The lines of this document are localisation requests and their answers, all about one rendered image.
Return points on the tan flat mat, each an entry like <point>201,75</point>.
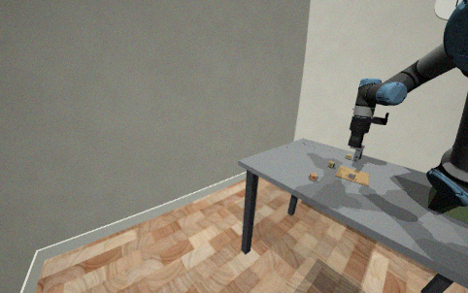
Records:
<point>360,177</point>

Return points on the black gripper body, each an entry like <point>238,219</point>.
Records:
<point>360,124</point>

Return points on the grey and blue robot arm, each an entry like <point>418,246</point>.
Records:
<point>450,178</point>

